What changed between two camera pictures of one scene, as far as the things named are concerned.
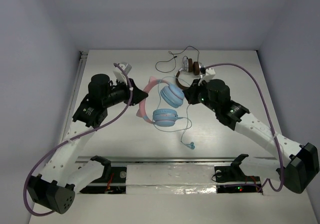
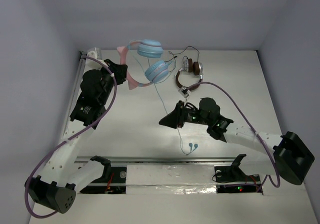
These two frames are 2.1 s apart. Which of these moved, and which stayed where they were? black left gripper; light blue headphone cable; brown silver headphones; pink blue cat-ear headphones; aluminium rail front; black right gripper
Moved: light blue headphone cable; black right gripper; pink blue cat-ear headphones; black left gripper
Stayed: aluminium rail front; brown silver headphones
